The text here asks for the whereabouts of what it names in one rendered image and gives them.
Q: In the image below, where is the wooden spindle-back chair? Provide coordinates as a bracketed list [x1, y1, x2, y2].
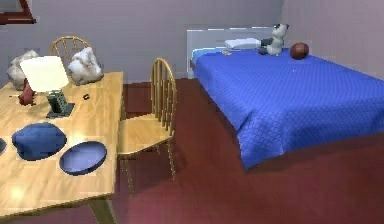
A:
[49, 35, 92, 64]
[117, 57, 178, 198]

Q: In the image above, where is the white pillow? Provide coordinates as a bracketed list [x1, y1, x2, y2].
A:
[224, 37, 262, 51]

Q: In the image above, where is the bed with blue cover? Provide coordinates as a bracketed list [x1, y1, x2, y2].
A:
[186, 26, 384, 170]

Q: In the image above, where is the light wooden table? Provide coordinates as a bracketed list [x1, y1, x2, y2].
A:
[0, 71, 125, 224]

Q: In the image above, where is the white and grey teddy bear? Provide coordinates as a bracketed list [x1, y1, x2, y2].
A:
[257, 23, 290, 57]

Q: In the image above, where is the white crumpled lump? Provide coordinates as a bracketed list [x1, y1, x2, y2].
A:
[6, 49, 40, 91]
[67, 46, 105, 87]

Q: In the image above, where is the dark blue plate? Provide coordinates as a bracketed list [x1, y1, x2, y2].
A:
[59, 141, 108, 177]

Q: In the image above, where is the brown ball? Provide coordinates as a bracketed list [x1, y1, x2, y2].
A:
[289, 42, 310, 61]

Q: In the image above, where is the cream shade table lamp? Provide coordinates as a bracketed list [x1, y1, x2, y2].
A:
[19, 55, 76, 120]

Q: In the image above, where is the dark blue bowl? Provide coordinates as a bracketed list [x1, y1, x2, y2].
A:
[11, 122, 68, 162]

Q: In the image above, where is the dark red figurine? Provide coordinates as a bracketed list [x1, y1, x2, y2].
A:
[17, 78, 37, 107]

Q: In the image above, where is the dark red framed picture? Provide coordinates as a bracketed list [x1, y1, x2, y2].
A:
[0, 0, 37, 26]

